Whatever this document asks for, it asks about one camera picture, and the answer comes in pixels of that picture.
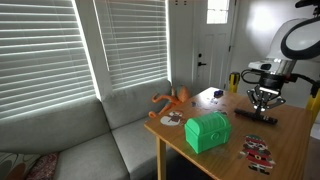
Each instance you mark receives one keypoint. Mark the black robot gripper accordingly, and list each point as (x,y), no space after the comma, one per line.
(268,92)

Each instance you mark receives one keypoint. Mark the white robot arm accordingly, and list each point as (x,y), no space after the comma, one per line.
(296,39)

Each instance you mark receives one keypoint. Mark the black tv remote control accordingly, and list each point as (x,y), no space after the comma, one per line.
(256,117)

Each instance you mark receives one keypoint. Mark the large pirate santa sticker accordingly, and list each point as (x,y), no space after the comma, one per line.
(255,150)

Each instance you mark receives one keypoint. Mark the green plastic treasure chest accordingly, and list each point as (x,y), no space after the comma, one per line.
(207,131)

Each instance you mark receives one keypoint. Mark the orange octopus plush toy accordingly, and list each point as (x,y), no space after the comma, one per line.
(182,94)

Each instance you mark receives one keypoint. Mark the snowman pirate sticker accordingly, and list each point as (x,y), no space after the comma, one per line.
(174,118)

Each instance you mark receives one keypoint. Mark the white entry door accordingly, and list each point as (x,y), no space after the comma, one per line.
(213,30)

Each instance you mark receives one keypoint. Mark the white window blind right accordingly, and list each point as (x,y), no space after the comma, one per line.
(134,35)

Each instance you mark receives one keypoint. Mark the white window blind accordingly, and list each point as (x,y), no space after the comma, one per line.
(134,35)
(43,61)

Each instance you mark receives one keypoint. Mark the grey sofa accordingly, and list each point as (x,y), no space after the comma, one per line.
(96,139)

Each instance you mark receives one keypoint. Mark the white window blind left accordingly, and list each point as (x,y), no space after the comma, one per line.
(43,61)

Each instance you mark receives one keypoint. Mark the patterned throw pillow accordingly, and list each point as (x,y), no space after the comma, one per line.
(27,166)

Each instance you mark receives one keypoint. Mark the yellow padded post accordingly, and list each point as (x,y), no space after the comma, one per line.
(234,79)
(313,103)

